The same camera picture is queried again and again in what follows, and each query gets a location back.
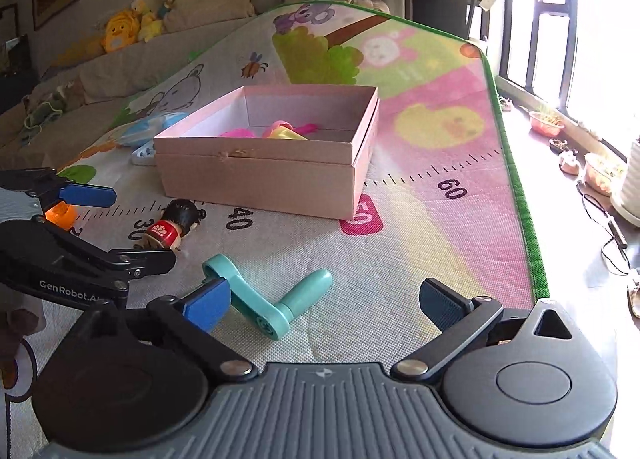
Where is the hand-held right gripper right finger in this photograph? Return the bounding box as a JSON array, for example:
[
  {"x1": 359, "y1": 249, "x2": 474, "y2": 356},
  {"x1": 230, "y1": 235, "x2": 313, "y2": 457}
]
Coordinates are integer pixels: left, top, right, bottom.
[{"x1": 391, "y1": 278, "x2": 576, "y2": 382}]

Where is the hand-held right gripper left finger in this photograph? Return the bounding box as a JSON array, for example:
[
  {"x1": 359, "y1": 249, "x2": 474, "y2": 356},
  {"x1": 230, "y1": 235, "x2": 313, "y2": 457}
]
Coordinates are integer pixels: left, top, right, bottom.
[{"x1": 75, "y1": 280, "x2": 256, "y2": 382}]

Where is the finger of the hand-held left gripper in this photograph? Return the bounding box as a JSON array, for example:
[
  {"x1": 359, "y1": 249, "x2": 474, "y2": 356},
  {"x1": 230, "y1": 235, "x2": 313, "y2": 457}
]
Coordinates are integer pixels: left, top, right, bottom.
[
  {"x1": 0, "y1": 168, "x2": 117, "y2": 212},
  {"x1": 44, "y1": 223, "x2": 177, "y2": 286}
]

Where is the orange plastic toy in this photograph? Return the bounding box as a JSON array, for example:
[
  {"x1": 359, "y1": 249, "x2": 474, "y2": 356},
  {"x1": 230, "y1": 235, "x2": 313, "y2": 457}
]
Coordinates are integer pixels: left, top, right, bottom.
[{"x1": 44, "y1": 203, "x2": 79, "y2": 228}]

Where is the doll figurine with red body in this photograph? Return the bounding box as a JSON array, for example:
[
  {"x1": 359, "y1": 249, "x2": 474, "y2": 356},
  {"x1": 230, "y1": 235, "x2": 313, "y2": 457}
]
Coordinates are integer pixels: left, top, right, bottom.
[{"x1": 132, "y1": 200, "x2": 207, "y2": 256}]

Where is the teal plastic crank handle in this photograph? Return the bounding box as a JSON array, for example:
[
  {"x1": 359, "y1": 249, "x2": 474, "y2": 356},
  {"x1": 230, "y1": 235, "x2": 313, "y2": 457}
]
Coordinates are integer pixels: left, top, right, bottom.
[{"x1": 201, "y1": 254, "x2": 334, "y2": 341}]

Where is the pink cardboard box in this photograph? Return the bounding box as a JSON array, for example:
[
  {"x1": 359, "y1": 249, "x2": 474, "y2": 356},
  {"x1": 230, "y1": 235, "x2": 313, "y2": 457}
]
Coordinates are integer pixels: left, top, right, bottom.
[{"x1": 152, "y1": 85, "x2": 381, "y2": 221}]

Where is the green plush toy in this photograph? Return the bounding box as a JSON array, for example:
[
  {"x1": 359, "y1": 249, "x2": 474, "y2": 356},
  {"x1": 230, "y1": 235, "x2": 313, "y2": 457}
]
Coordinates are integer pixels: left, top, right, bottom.
[{"x1": 22, "y1": 88, "x2": 69, "y2": 130}]

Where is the grey covered sofa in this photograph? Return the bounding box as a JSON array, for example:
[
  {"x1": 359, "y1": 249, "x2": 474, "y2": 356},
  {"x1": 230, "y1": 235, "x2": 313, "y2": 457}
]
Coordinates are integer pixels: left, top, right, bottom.
[{"x1": 0, "y1": 4, "x2": 281, "y2": 167}]

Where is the colourful cartoon play mat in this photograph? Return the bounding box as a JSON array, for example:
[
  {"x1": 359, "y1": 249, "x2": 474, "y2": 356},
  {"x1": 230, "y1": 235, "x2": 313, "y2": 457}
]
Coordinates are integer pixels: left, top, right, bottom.
[{"x1": 0, "y1": 0, "x2": 551, "y2": 459}]

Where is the pink plastic toy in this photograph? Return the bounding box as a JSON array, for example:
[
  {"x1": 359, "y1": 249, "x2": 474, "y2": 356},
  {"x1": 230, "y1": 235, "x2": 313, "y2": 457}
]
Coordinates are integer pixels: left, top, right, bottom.
[{"x1": 217, "y1": 125, "x2": 267, "y2": 140}]

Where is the round yellow plush toy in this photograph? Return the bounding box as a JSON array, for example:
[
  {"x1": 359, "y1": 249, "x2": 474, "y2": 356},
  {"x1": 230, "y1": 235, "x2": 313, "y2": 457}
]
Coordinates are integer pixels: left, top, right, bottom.
[{"x1": 100, "y1": 9, "x2": 139, "y2": 52}]

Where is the yellow duck plush toy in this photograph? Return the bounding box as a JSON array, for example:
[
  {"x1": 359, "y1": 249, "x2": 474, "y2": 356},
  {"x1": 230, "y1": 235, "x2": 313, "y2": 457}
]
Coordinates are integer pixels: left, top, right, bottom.
[{"x1": 131, "y1": 0, "x2": 166, "y2": 42}]

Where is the yellow plastic toy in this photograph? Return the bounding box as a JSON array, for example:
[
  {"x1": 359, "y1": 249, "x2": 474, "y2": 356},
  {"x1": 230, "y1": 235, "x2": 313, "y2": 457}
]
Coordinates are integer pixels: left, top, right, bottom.
[{"x1": 264, "y1": 121, "x2": 320, "y2": 142}]

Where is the clear bowl plant pot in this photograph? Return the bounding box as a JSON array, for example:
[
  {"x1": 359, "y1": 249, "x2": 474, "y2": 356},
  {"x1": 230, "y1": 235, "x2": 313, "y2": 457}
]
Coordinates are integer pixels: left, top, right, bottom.
[{"x1": 583, "y1": 153, "x2": 629, "y2": 198}]

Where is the pink bowl plant pot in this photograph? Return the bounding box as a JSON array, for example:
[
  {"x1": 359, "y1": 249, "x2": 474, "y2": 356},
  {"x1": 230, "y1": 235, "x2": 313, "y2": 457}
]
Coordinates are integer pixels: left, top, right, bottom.
[{"x1": 528, "y1": 111, "x2": 566, "y2": 136}]

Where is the white ribbed plant pot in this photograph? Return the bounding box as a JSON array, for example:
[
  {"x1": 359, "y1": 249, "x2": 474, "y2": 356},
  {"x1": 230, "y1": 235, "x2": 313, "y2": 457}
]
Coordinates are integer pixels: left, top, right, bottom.
[{"x1": 610, "y1": 138, "x2": 640, "y2": 228}]

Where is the beige round cushion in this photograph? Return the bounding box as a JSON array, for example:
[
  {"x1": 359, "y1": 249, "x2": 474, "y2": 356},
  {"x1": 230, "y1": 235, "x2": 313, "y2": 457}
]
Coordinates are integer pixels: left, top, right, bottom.
[{"x1": 345, "y1": 0, "x2": 390, "y2": 16}]

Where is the black cable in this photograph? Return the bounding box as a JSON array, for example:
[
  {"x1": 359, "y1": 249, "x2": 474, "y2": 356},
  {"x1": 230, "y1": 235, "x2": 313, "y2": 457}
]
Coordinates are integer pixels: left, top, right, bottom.
[{"x1": 576, "y1": 181, "x2": 637, "y2": 276}]

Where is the black window frame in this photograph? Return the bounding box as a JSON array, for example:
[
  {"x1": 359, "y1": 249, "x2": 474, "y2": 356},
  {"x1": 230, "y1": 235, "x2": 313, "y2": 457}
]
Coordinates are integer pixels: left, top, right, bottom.
[{"x1": 499, "y1": 0, "x2": 640, "y2": 167}]

